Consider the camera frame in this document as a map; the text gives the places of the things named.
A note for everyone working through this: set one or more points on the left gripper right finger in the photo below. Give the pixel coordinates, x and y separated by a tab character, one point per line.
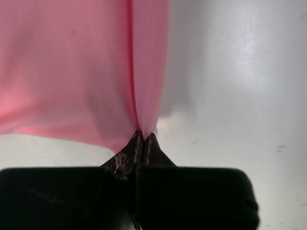
169	197

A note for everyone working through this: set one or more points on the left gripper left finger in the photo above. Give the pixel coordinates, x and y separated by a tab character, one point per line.
71	198

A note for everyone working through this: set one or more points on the pink t shirt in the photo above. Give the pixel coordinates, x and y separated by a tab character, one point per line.
90	71

